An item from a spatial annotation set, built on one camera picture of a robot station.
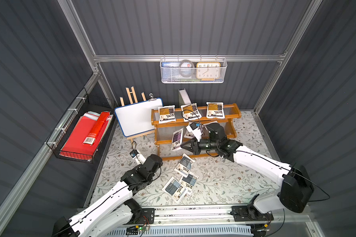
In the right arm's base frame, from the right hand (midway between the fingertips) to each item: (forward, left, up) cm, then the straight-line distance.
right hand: (182, 148), depth 71 cm
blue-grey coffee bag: (-8, -4, -24) cm, 25 cm away
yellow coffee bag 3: (+20, -18, +7) cm, 28 cm away
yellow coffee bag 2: (+19, -4, +6) cm, 20 cm away
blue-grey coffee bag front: (-13, +4, -23) cm, 26 cm away
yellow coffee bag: (+18, +8, +6) cm, 20 cm away
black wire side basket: (+21, +52, +11) cm, 58 cm away
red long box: (+2, +43, +6) cm, 43 cm away
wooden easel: (+32, +29, +7) cm, 43 cm away
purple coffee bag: (+6, +3, -2) cm, 7 cm away
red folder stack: (-1, +50, +5) cm, 50 cm away
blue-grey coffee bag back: (+1, -1, -22) cm, 22 cm away
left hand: (-2, +15, -10) cm, 18 cm away
